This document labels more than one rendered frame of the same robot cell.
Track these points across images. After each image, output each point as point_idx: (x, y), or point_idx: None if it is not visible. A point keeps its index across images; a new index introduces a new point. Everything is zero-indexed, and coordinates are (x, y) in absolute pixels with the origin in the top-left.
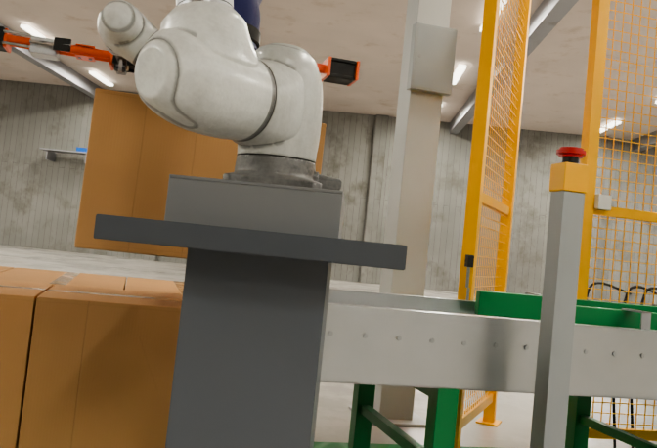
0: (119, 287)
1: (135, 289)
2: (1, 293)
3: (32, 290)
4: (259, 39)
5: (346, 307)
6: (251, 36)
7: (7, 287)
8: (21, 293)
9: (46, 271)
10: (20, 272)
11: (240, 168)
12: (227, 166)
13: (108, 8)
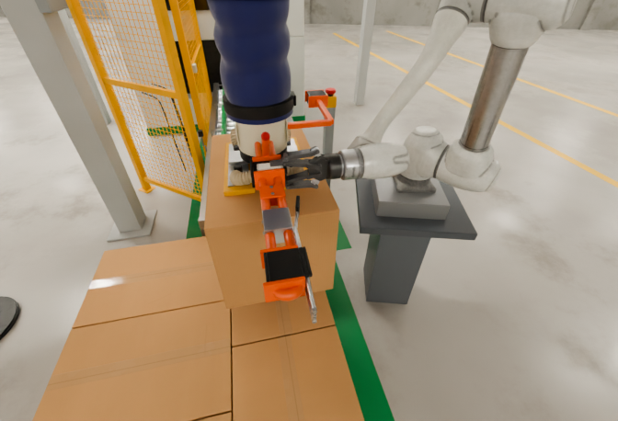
0: (209, 305)
1: (216, 294)
2: (340, 345)
3: (297, 340)
4: None
5: None
6: None
7: (293, 359)
8: (329, 335)
9: (64, 407)
10: (113, 419)
11: (427, 184)
12: None
13: (409, 158)
